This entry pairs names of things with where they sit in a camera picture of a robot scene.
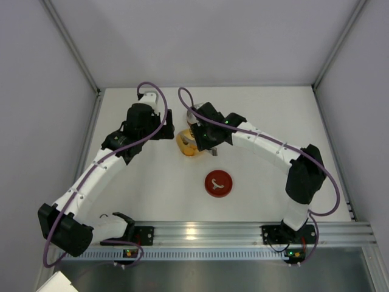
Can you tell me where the yellow lunch box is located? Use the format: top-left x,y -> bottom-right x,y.
176,128 -> 206,158

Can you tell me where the red round lid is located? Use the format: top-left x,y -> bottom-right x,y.
204,170 -> 233,198

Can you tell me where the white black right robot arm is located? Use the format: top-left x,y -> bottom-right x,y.
187,102 -> 326,232

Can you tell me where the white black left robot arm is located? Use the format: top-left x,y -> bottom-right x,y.
38,89 -> 174,257

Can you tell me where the white box corner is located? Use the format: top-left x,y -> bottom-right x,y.
36,271 -> 78,292

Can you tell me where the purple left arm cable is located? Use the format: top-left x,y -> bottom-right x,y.
42,81 -> 168,268

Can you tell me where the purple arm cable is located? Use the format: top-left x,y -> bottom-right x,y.
42,81 -> 168,268
177,87 -> 340,268

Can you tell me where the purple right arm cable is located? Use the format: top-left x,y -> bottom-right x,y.
177,87 -> 340,268

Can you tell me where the aluminium mounting rail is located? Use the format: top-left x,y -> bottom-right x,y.
136,221 -> 377,248

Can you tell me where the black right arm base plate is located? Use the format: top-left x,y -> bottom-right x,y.
261,224 -> 317,245

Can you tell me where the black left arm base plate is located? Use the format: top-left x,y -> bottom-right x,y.
100,226 -> 154,246

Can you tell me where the left aluminium frame post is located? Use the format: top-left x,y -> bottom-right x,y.
40,0 -> 101,96

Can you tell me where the aluminium frame post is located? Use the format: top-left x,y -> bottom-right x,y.
40,0 -> 101,96
311,0 -> 370,93

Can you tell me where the slotted grey cable duct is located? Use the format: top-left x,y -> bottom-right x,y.
51,245 -> 377,262

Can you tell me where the right aluminium frame post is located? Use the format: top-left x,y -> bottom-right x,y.
311,0 -> 370,93

